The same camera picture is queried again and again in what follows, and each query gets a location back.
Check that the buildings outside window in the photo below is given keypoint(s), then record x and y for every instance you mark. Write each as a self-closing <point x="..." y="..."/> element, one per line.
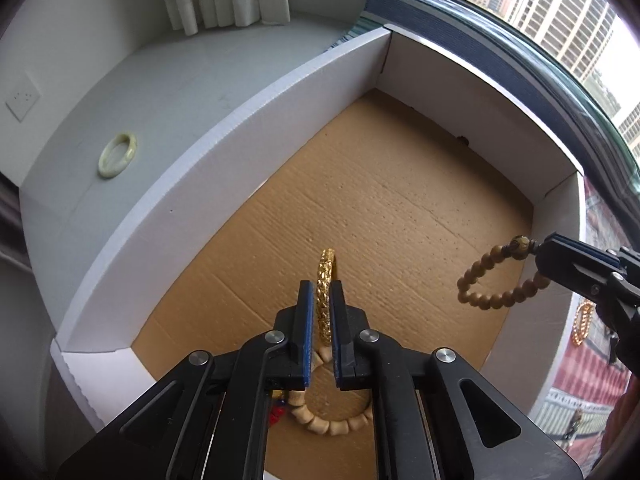
<point x="565" y="10"/>

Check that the pale jade bangle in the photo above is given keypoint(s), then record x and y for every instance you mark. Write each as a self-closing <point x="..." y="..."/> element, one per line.
<point x="105" y="168"/>

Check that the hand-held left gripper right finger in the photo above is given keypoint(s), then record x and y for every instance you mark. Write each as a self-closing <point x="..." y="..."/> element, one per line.
<point x="339" y="340"/>

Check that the gold bangle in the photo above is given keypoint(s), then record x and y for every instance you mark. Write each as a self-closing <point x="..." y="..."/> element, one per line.
<point x="325" y="285"/>

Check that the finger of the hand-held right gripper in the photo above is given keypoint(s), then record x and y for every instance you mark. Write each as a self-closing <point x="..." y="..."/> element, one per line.
<point x="585" y="246"/>
<point x="575" y="272"/>

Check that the dark wooden trim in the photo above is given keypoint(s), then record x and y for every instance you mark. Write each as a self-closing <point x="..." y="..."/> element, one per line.
<point x="10" y="220"/>

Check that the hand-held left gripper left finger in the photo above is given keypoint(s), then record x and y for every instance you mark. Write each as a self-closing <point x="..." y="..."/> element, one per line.
<point x="306" y="340"/>

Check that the red plaid cloth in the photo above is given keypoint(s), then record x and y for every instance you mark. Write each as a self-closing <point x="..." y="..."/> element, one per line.
<point x="585" y="375"/>

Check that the person's right forearm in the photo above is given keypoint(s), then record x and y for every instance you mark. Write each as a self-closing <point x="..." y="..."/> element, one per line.
<point x="625" y="420"/>

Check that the dark window frame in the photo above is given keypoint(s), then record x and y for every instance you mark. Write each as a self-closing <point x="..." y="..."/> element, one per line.
<point x="450" y="15"/>

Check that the white cardboard box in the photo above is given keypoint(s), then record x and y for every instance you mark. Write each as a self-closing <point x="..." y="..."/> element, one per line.
<point x="400" y="185"/>

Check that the white wall outlet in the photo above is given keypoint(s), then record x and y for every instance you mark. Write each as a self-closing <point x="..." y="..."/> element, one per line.
<point x="22" y="99"/>

